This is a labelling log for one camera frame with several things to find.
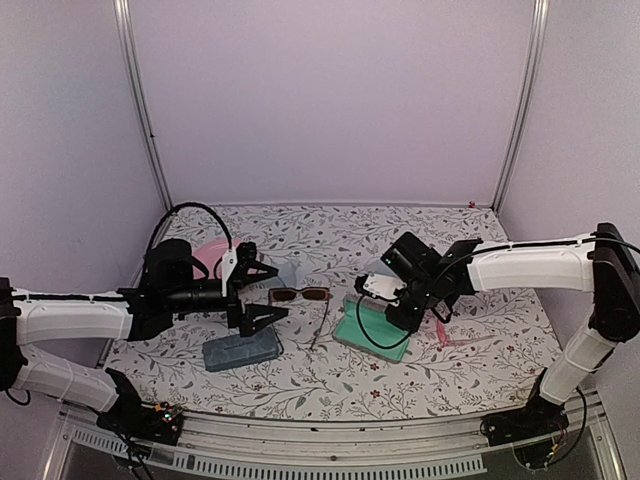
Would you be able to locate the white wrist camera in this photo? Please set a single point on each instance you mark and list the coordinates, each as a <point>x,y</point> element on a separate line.
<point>238,264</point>
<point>380,287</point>

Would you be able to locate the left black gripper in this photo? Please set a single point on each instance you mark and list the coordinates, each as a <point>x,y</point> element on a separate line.
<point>245,321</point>

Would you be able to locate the front aluminium rail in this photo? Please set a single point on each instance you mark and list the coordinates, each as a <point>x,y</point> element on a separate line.
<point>228,447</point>

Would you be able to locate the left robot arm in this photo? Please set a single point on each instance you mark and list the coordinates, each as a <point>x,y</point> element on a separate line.
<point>173,282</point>

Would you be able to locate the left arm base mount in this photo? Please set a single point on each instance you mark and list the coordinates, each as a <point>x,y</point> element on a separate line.
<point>130,418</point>

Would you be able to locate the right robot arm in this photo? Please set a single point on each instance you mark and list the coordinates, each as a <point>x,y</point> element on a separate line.
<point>600,263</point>

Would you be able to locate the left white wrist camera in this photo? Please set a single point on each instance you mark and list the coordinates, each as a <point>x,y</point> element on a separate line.
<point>238,264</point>

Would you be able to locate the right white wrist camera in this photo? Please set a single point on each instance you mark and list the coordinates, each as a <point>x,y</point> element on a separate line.
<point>380,287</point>

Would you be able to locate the small blue cleaning cloth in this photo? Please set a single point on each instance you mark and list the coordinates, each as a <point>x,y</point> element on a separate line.
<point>288,272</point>

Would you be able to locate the brown sunglasses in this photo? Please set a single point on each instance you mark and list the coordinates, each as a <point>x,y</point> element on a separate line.
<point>286,294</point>

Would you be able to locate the left aluminium frame post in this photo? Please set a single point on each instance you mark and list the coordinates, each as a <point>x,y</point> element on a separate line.
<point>125,30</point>

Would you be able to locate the right aluminium frame post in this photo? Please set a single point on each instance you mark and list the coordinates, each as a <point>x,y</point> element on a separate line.
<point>531,68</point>

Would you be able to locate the large blue cleaning cloth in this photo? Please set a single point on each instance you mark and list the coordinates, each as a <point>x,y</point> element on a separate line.
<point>378,266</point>

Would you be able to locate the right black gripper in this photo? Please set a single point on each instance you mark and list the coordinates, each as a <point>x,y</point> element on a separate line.
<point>408,323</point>

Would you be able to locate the aluminium frame post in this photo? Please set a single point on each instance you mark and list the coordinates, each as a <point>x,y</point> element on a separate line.
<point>531,68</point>
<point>125,30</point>

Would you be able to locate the blue glasses case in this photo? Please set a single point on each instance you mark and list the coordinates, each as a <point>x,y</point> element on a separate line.
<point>234,351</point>

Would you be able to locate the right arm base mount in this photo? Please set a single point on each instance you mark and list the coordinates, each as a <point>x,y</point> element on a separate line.
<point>538,417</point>

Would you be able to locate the pink plate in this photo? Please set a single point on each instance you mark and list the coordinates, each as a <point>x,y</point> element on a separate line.
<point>211,255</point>

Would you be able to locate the pink sunglasses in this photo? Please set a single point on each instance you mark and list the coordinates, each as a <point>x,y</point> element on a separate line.
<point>445,341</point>

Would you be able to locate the grey glasses case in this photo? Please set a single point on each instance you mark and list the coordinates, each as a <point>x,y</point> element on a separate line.
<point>364,327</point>

